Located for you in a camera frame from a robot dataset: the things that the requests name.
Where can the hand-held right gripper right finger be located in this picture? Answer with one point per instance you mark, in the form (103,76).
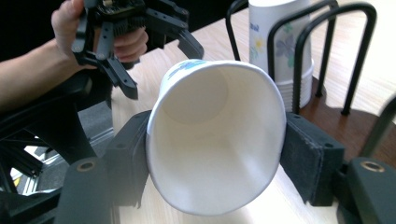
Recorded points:
(311,155)

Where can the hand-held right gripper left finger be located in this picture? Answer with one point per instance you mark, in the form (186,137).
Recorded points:
(127,161)

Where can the stack of white paper cups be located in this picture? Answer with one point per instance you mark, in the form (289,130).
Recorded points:
(261,40)

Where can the blue print paper cup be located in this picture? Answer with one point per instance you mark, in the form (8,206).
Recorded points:
(211,149)

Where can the black stand frame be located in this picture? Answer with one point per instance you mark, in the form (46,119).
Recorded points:
(62,124)

